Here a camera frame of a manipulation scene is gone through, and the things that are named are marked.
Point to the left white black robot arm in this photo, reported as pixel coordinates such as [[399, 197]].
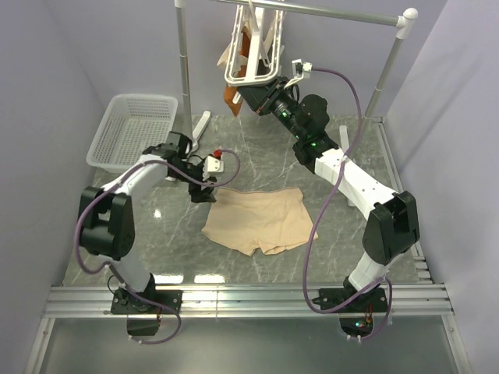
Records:
[[106, 225]]

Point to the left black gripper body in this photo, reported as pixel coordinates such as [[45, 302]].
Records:
[[196, 171]]

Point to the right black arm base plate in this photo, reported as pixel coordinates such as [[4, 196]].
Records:
[[372, 301]]

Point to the beige underwear shorts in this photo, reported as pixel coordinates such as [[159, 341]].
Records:
[[272, 222]]

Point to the white perforated plastic basket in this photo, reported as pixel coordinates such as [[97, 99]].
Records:
[[131, 123]]

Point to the aluminium mounting rail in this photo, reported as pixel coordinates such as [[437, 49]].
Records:
[[240, 301]]

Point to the white metal clothes rack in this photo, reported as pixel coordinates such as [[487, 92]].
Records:
[[308, 125]]

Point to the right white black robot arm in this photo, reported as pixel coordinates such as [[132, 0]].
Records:
[[392, 225]]

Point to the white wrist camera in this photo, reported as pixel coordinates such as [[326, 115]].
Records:
[[213, 163], [301, 70]]

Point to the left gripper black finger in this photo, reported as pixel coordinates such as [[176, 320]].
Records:
[[207, 193], [196, 194]]

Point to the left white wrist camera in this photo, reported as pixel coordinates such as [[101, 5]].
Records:
[[213, 163]]

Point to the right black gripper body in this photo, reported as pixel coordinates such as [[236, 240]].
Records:
[[280, 103]]

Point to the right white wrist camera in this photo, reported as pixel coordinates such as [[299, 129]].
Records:
[[301, 70]]

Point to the white clip drying hanger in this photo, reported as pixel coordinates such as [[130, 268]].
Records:
[[261, 67]]

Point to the orange underwear on hanger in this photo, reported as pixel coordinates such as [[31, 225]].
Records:
[[231, 91]]

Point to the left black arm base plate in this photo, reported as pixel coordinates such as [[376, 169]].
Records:
[[125, 304]]

